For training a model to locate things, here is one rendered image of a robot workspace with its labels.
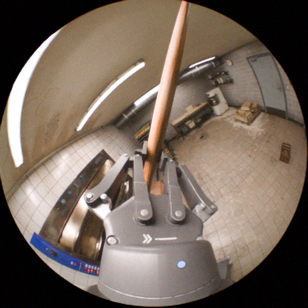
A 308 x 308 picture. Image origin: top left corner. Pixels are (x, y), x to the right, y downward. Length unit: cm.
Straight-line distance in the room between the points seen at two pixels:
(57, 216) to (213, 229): 230
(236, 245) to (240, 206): 75
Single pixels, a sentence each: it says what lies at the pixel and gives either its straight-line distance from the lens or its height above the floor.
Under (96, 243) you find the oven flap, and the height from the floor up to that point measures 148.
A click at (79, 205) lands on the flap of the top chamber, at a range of 137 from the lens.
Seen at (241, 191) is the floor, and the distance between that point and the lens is 224.
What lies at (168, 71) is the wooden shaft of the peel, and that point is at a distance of 18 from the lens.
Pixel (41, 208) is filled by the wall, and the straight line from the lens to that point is 129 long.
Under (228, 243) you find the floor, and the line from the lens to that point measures 203.
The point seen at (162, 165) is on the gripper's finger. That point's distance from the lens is 16.
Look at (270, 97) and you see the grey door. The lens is 438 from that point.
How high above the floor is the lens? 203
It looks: 20 degrees down
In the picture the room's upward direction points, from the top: 40 degrees counter-clockwise
